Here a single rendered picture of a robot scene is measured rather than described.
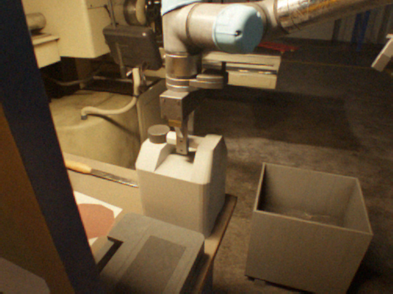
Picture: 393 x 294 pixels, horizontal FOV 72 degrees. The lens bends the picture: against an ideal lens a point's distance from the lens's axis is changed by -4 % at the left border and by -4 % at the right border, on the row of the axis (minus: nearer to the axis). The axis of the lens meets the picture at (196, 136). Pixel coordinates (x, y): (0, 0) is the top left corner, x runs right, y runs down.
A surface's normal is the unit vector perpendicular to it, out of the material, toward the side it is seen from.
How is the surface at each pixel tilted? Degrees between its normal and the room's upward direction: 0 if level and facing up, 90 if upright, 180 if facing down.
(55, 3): 90
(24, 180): 90
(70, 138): 90
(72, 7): 90
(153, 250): 0
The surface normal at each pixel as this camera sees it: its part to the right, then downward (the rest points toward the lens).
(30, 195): -0.37, 0.46
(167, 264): 0.00, -0.87
